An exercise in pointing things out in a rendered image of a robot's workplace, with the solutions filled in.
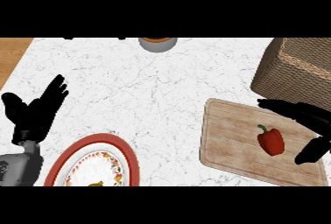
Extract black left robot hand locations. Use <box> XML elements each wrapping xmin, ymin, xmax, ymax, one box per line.
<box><xmin>0</xmin><ymin>73</ymin><xmax>70</xmax><ymax>146</ymax></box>

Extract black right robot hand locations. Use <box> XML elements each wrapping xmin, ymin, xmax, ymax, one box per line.
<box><xmin>256</xmin><ymin>98</ymin><xmax>331</xmax><ymax>165</ymax></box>

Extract red bell pepper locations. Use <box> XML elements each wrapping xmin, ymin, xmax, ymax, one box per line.
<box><xmin>256</xmin><ymin>124</ymin><xmax>286</xmax><ymax>157</ymax></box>

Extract brown wicker basket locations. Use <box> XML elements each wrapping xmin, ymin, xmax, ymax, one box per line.
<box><xmin>250</xmin><ymin>38</ymin><xmax>331</xmax><ymax>112</ymax></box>

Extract wooden cutting board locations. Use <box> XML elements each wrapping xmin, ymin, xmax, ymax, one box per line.
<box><xmin>198</xmin><ymin>97</ymin><xmax>330</xmax><ymax>187</ymax></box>

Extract red rimmed patterned plate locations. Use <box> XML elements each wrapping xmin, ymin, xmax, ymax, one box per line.
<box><xmin>43</xmin><ymin>132</ymin><xmax>141</xmax><ymax>187</ymax></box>

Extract grey cup with orange rim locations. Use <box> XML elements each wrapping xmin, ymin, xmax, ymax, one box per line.
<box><xmin>138</xmin><ymin>38</ymin><xmax>179</xmax><ymax>53</ymax></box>

